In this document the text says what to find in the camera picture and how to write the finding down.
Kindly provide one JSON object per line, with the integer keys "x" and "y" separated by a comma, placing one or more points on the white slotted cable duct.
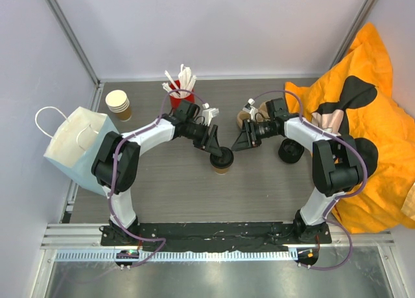
{"x": 129, "y": 255}

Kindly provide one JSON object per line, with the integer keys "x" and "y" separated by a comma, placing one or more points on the brown pulp cup carrier stack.
{"x": 260, "y": 116}

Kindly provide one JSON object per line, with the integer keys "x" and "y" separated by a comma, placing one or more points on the left aluminium frame post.
{"x": 72, "y": 39}

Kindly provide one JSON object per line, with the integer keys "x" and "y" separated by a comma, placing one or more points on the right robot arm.
{"x": 336, "y": 168}

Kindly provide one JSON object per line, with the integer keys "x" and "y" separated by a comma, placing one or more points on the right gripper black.
{"x": 247, "y": 138}

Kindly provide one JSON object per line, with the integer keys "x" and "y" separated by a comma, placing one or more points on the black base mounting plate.
{"x": 216, "y": 237}

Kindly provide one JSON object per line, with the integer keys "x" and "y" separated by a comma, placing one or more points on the aluminium frame post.
{"x": 72, "y": 39}
{"x": 356, "y": 25}

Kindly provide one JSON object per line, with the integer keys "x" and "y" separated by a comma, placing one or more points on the orange cartoon pillow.
{"x": 355, "y": 98}

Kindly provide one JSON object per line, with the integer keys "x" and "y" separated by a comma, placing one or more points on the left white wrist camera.
{"x": 208, "y": 113}

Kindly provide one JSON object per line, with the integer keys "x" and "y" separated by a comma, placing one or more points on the light blue paper bag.
{"x": 75, "y": 144}

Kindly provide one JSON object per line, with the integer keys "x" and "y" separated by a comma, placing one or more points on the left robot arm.
{"x": 116, "y": 163}

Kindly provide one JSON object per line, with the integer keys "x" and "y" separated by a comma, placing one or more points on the right aluminium frame post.
{"x": 356, "y": 25}

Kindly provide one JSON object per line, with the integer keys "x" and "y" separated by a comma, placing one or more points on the red plastic cup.
{"x": 175, "y": 102}

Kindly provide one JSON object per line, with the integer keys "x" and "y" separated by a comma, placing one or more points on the brown paper coffee cup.
{"x": 222, "y": 170}
{"x": 119, "y": 104}

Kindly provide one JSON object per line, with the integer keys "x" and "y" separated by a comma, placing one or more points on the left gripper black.
{"x": 213, "y": 145}

